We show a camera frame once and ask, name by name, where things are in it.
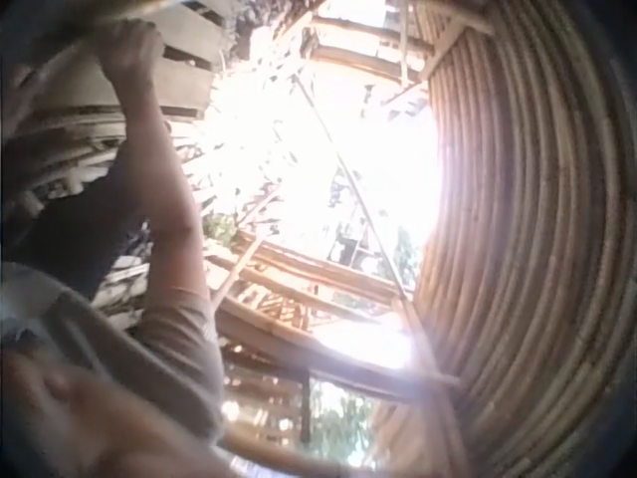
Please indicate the person's right hand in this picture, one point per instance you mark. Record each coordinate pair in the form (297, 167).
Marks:
(133, 56)

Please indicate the person's right fingers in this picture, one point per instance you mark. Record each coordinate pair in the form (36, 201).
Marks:
(130, 34)

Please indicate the pale rattan cane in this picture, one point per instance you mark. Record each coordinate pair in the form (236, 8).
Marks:
(59, 64)

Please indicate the grey wooden plank panel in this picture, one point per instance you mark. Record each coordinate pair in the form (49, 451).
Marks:
(189, 45)

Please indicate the heap of cane strips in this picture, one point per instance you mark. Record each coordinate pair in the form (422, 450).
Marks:
(55, 144)

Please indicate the thin long pole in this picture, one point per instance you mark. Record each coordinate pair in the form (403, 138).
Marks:
(354, 185)

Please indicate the bent rattan cane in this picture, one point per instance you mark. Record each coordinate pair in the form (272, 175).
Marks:
(278, 450)

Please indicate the bamboo ladder frame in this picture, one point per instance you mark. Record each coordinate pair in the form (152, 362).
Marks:
(358, 55)

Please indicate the bamboo frame structure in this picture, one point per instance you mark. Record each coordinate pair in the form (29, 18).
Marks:
(298, 279)

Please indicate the curved bamboo pole wall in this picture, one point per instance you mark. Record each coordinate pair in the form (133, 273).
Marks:
(522, 239)

